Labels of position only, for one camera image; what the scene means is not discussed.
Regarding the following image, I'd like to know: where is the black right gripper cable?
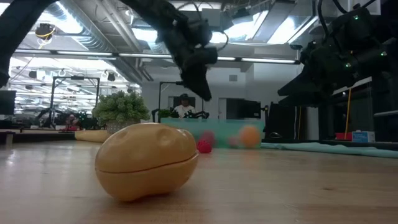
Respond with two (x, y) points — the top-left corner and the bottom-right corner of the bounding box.
(316, 0), (377, 35)

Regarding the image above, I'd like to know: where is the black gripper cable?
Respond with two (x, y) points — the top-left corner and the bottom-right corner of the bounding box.
(214, 30), (230, 52)
(316, 0), (377, 35)

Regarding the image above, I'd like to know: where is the long ceiling light bar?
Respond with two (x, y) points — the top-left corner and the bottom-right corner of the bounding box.
(12, 48), (302, 65)

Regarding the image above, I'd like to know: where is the small green plant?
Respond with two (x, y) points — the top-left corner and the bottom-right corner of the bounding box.
(157, 108), (177, 119)

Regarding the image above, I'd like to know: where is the teal translucent tupperware container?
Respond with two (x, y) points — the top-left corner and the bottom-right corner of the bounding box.
(160, 117), (266, 149)

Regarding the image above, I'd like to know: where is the smooth orange toy fruit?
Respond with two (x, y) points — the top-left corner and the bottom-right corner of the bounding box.
(238, 124), (262, 149)

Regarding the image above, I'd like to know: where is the black panel stand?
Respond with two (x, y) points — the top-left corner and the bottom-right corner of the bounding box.
(267, 101), (307, 141)

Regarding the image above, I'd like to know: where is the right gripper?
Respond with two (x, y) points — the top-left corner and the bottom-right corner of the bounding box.
(277, 6), (389, 108)

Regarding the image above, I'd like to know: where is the silver ventilation duct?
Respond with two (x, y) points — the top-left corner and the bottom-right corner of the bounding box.
(27, 0), (153, 83)

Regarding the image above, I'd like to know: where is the light blue cloth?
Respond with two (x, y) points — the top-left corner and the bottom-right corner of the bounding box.
(260, 141), (398, 159)

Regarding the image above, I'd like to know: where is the green faux plant in pot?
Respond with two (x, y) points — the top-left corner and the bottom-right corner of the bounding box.
(92, 90), (151, 135)

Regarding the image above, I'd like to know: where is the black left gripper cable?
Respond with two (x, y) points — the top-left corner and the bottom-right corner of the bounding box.
(214, 30), (230, 52)

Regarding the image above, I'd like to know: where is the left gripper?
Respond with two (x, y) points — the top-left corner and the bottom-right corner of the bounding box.
(157, 12), (218, 102)

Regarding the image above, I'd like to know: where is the yellow pole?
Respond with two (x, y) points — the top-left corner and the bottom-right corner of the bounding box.
(344, 88), (353, 141)

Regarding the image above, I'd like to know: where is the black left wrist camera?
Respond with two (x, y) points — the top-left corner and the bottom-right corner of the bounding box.
(186, 46), (218, 67)

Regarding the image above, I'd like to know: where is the person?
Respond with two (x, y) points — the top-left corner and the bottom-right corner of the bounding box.
(172, 93), (197, 118)
(63, 113), (82, 131)

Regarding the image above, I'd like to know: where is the white and blue box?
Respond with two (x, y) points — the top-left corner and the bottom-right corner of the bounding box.
(351, 130), (376, 143)

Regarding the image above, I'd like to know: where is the small red strawberry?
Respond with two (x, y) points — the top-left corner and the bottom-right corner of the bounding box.
(197, 139), (213, 154)

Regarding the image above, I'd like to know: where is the tan toy potato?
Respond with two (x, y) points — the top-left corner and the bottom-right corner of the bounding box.
(94, 122), (200, 202)

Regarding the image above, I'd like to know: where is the black metal rig frame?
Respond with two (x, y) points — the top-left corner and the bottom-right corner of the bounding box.
(158, 80), (205, 119)
(48, 75), (101, 125)

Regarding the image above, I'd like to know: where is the black monitor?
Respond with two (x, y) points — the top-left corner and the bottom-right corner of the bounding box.
(226, 98), (262, 120)

